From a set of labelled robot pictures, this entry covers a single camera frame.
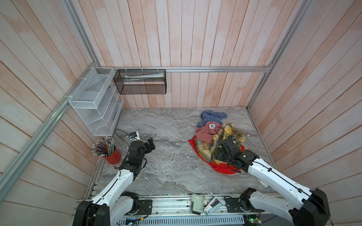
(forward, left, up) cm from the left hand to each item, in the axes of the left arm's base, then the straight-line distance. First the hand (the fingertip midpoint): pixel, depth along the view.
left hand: (146, 142), depth 86 cm
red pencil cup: (-8, +19, -5) cm, 21 cm away
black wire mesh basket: (+44, +8, +14) cm, 47 cm away
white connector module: (-33, -38, -9) cm, 51 cm away
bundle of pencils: (-4, +25, 0) cm, 25 cm away
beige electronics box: (-30, -30, -10) cm, 43 cm away
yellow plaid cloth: (-4, -38, -1) cm, 39 cm away
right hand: (-6, -45, -1) cm, 45 cm away
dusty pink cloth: (+10, -38, -3) cm, 40 cm away
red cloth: (-14, -46, -6) cm, 48 cm away
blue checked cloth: (+29, -44, -7) cm, 53 cm away
